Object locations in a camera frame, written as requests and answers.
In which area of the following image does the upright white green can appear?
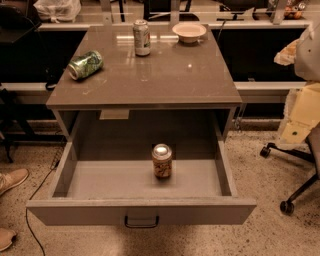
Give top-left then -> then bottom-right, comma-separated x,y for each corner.
133,19 -> 151,56

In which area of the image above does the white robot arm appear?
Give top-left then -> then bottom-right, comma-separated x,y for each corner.
274,21 -> 320,144

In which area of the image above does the open grey drawer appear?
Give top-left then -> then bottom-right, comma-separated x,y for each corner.
27,110 -> 256,225

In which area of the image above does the fruit basket on shelf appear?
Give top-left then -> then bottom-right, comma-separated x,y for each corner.
284,0 -> 308,20

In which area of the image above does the black floor cable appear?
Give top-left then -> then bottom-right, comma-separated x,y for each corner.
25,146 -> 64,256

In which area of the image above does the white bowl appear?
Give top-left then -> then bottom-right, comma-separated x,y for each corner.
172,23 -> 207,43

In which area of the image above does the orange soda can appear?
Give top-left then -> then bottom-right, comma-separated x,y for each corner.
152,144 -> 172,178

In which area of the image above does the grey cabinet counter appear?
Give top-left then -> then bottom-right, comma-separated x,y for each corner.
47,24 -> 241,134

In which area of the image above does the white plastic bag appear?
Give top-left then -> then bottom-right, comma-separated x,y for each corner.
34,0 -> 81,23

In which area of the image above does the black drawer handle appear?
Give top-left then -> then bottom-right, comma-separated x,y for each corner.
124,216 -> 159,229

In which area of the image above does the green can lying down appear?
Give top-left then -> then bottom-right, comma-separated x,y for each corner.
67,51 -> 103,80

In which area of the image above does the tan shoe lower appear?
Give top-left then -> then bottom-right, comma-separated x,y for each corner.
0,228 -> 17,251

